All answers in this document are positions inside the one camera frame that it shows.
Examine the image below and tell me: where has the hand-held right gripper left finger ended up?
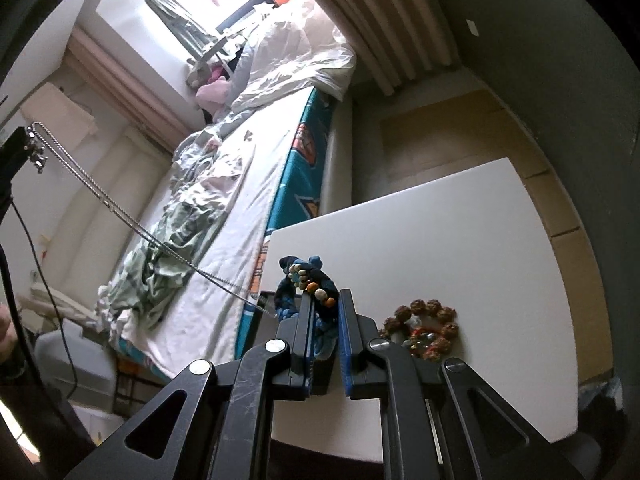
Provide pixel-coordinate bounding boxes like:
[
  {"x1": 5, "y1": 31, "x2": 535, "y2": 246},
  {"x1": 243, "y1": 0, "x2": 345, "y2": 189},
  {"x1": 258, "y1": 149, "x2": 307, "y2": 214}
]
[{"x1": 65, "y1": 296, "x2": 332, "y2": 480}]

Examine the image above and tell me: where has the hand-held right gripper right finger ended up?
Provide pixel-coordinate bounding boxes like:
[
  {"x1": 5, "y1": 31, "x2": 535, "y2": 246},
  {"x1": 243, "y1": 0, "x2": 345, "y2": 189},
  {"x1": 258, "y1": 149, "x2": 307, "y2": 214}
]
[{"x1": 337, "y1": 287, "x2": 587, "y2": 480}]

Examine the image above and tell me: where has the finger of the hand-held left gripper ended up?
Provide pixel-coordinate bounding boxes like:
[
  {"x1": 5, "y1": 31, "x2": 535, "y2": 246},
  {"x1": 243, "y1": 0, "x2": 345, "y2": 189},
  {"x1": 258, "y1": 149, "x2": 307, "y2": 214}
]
[{"x1": 0, "y1": 127, "x2": 48, "y2": 221}]

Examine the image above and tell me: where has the blue braided beaded bracelet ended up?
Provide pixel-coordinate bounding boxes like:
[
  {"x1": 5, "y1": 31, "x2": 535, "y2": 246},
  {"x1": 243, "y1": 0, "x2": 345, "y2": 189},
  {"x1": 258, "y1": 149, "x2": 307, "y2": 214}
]
[{"x1": 272, "y1": 255, "x2": 342, "y2": 361}]

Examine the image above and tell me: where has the silver chain necklace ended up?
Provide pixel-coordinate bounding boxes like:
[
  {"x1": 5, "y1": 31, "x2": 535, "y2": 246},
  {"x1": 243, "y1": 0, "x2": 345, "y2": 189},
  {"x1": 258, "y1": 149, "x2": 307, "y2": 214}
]
[{"x1": 26, "y1": 121, "x2": 277, "y2": 319}]

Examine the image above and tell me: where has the person's left hand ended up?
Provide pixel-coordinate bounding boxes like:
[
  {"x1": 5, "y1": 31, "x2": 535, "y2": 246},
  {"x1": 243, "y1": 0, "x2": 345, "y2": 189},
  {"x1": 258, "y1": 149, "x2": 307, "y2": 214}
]
[{"x1": 0, "y1": 304, "x2": 19, "y2": 361}]

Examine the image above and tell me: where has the beige curtain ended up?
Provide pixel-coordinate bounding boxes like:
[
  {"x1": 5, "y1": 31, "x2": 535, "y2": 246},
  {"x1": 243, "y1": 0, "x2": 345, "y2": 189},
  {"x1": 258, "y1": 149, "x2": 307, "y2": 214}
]
[{"x1": 65, "y1": 27, "x2": 193, "y2": 153}]

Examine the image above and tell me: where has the bed with white sheets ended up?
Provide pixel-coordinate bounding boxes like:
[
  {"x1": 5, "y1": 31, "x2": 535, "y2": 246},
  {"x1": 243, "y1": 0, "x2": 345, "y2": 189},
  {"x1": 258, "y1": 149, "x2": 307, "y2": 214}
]
[{"x1": 97, "y1": 82, "x2": 357, "y2": 382}]

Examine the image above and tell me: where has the crumpled pale green cloth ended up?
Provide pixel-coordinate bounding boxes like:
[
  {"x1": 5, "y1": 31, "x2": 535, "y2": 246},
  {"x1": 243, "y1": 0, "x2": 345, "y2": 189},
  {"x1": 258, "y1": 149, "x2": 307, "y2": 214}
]
[{"x1": 97, "y1": 125, "x2": 236, "y2": 333}]

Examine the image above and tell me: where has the grey plush toy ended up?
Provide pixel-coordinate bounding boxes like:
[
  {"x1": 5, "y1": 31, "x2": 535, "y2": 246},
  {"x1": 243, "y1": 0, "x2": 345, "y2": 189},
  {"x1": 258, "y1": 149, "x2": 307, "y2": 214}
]
[{"x1": 186, "y1": 57, "x2": 212, "y2": 88}]

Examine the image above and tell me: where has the pink plush toy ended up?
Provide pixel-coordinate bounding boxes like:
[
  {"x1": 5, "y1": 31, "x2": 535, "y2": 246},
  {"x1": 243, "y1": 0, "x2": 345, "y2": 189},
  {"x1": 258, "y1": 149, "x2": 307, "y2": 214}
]
[{"x1": 195, "y1": 64, "x2": 236, "y2": 111}]

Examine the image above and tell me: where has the hanging green garment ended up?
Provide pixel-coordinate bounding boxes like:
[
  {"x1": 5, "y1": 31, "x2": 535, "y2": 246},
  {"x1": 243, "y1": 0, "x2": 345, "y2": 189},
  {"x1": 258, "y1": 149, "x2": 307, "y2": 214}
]
[{"x1": 144, "y1": 0, "x2": 221, "y2": 58}]

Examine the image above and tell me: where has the white plastic appliance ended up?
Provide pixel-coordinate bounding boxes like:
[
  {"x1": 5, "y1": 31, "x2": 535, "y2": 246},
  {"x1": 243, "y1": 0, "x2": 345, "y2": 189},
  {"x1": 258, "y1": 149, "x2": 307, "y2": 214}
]
[{"x1": 17, "y1": 282, "x2": 118, "y2": 416}]

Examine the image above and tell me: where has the white duvet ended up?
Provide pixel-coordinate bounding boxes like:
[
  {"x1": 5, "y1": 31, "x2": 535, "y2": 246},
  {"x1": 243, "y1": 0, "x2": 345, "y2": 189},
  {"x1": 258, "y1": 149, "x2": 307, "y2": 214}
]
[{"x1": 227, "y1": 0, "x2": 357, "y2": 113}]

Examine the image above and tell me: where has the multicolour small-bead bracelet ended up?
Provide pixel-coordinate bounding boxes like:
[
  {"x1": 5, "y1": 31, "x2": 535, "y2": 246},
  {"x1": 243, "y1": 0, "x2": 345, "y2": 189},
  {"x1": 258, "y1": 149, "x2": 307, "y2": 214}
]
[{"x1": 403, "y1": 327, "x2": 441, "y2": 358}]

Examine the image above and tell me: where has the brown large-bead bracelet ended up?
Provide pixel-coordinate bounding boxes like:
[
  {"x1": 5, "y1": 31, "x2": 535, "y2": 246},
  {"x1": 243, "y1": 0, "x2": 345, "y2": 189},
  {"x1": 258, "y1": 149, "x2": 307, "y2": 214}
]
[{"x1": 378, "y1": 299, "x2": 460, "y2": 362}]

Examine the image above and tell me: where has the thin black cable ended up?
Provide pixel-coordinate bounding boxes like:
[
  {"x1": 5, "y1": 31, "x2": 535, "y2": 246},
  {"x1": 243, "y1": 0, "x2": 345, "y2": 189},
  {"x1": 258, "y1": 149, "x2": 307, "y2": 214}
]
[{"x1": 7, "y1": 197, "x2": 79, "y2": 402}]

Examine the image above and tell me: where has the thick black strap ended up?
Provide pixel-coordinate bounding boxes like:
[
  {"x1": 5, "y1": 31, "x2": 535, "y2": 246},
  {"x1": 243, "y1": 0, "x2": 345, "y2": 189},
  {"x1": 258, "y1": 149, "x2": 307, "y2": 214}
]
[{"x1": 0, "y1": 244, "x2": 98, "y2": 461}]

